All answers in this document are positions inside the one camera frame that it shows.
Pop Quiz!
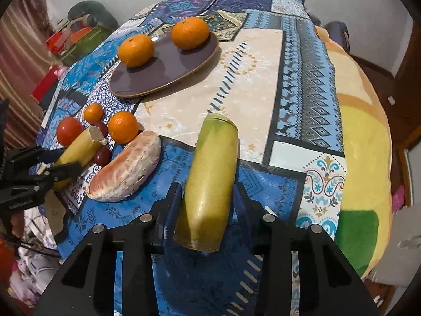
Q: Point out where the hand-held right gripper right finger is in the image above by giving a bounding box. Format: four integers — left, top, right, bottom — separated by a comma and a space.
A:
233, 182, 389, 316

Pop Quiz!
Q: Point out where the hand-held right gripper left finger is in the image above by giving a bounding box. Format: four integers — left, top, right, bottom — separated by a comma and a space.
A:
33, 182, 182, 316

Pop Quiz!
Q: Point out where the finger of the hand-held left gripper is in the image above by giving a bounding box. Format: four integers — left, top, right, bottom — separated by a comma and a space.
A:
6, 145, 66, 169
18, 161, 82, 192

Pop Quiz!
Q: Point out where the small yellow banana piece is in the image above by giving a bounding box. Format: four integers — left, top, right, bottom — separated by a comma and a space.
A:
52, 127, 106, 190

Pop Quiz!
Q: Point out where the large yellow-green banana piece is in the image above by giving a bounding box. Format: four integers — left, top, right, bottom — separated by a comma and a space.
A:
174, 113, 239, 253

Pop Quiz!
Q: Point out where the red tomato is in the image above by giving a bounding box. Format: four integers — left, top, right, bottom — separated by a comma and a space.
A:
56, 117, 84, 147

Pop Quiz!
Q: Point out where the peeled pomelo segment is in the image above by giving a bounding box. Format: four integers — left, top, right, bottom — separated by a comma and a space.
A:
87, 130, 162, 203

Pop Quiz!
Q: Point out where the small orange mandarin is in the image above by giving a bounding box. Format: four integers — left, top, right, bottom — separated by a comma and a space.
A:
83, 103, 104, 122

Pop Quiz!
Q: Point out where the red box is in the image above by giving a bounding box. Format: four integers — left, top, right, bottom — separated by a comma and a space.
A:
31, 68, 59, 105

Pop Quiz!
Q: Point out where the medium orange mandarin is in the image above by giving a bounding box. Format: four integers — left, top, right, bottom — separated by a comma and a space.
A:
108, 111, 140, 144

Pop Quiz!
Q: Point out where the pile of light clothes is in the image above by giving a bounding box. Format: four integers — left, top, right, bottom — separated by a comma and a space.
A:
9, 201, 66, 303

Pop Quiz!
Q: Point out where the striped brown curtain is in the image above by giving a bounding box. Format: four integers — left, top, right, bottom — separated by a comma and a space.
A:
0, 0, 57, 149

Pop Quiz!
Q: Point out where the blue patterned tablecloth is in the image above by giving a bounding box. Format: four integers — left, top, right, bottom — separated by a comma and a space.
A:
29, 0, 348, 316

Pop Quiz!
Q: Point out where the red orange carton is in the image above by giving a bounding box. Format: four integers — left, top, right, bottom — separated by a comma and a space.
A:
45, 22, 96, 54

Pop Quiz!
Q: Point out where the green carton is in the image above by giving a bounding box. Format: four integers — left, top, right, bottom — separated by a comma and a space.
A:
64, 26, 111, 65

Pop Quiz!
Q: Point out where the yellow orange plush blanket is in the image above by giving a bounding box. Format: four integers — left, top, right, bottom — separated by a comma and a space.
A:
312, 24, 394, 279

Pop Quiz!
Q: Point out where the large orange mandarin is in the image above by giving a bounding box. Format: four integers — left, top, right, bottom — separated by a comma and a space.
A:
118, 34, 155, 68
171, 17, 210, 51

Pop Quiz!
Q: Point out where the purple round plate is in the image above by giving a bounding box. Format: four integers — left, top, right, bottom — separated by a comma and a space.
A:
109, 27, 220, 98

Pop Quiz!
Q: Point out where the pink toy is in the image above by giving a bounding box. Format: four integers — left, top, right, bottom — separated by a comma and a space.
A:
391, 185, 406, 212

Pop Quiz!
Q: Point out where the grey green cushion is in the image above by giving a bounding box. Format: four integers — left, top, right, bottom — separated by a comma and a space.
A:
67, 1, 119, 31

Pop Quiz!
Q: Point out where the grey white cloth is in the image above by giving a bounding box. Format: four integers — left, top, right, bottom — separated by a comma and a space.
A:
368, 201, 421, 292

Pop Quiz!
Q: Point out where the dark purple bag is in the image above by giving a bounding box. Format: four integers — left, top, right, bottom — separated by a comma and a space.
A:
323, 21, 351, 54

